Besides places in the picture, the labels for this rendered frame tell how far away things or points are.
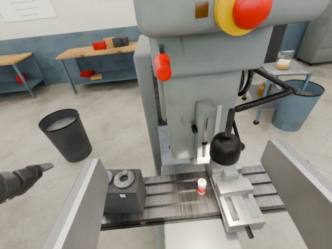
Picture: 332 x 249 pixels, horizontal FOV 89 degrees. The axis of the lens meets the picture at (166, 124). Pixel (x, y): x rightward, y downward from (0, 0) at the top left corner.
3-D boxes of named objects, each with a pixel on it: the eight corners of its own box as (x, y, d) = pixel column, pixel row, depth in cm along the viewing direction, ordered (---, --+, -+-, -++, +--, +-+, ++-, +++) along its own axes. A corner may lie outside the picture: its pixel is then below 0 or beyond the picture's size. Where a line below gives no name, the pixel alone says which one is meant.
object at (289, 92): (236, 114, 35) (237, 108, 34) (231, 110, 36) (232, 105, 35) (298, 94, 39) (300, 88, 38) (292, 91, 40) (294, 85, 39)
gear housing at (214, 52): (266, 70, 37) (281, 15, 30) (153, 82, 37) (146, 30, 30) (218, 37, 63) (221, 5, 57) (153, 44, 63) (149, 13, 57)
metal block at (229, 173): (237, 182, 81) (239, 174, 77) (225, 184, 81) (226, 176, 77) (232, 173, 85) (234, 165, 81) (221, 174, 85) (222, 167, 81)
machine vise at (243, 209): (262, 228, 72) (269, 217, 65) (227, 233, 71) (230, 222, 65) (230, 163, 99) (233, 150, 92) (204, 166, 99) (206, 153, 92)
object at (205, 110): (209, 163, 54) (215, 107, 41) (196, 164, 54) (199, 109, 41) (206, 153, 57) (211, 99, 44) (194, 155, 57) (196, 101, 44)
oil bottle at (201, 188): (206, 194, 86) (207, 182, 79) (198, 194, 86) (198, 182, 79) (204, 186, 89) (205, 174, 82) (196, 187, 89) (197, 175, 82)
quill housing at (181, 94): (229, 157, 59) (250, 65, 39) (170, 163, 59) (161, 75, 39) (214, 123, 74) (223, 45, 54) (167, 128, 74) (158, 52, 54)
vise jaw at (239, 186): (252, 193, 77) (254, 188, 74) (219, 198, 77) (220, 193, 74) (246, 182, 81) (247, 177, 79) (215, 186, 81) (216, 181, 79)
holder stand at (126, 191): (143, 214, 81) (135, 191, 68) (99, 213, 83) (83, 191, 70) (146, 190, 90) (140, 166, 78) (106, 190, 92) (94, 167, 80)
